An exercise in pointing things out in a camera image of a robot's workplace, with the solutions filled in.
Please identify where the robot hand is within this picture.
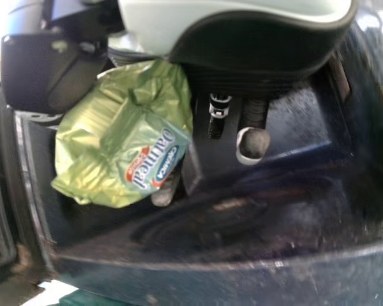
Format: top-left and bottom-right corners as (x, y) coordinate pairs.
(0, 0), (360, 207)

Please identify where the yellow-green biscuit packet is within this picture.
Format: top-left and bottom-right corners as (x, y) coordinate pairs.
(50, 59), (194, 209)

